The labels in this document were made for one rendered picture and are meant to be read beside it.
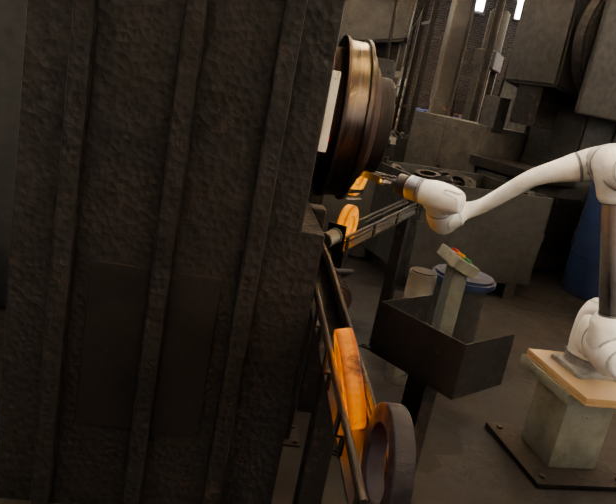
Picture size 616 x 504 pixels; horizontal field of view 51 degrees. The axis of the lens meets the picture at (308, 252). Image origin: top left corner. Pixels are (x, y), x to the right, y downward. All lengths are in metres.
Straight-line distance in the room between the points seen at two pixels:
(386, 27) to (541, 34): 1.50
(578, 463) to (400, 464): 1.79
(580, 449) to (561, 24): 3.62
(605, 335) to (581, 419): 0.42
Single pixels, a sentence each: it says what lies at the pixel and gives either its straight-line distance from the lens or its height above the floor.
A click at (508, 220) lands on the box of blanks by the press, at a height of 0.56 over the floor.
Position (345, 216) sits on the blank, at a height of 0.75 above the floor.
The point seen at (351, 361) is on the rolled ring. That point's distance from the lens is 1.14.
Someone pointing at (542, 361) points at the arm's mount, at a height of 0.38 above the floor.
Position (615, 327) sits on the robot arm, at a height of 0.64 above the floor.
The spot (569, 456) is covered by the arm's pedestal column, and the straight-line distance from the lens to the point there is 2.65.
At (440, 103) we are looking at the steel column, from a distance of 10.90.
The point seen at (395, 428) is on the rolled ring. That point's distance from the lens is 0.97.
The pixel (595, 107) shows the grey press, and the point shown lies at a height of 1.40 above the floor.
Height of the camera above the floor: 1.22
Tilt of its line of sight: 15 degrees down
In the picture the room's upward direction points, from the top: 11 degrees clockwise
